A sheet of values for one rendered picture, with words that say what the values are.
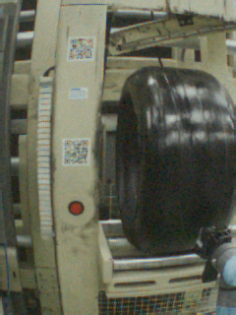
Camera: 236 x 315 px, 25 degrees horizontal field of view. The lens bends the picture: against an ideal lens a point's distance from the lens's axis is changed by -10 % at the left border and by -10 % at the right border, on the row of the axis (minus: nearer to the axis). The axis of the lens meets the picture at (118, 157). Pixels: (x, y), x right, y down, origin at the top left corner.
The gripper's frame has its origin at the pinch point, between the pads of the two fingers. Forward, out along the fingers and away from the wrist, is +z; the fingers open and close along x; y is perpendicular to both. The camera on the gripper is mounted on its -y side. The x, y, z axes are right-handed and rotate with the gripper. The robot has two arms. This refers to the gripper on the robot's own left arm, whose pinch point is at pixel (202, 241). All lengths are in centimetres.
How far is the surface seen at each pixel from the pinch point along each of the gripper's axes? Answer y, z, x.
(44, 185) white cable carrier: 13.5, 16.1, 41.7
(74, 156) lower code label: 22.0, 13.9, 33.4
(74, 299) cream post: -27.2, 20.0, 34.8
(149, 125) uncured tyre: 31.4, 1.3, 16.2
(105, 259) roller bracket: -5.6, 6.2, 26.1
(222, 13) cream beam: 71, 35, -19
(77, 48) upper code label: 52, 10, 34
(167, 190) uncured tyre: 16.5, -4.4, 12.6
